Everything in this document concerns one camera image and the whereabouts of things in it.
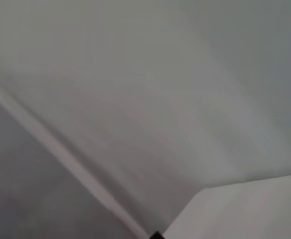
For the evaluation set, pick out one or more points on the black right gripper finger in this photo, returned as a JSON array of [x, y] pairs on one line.
[[158, 235]]

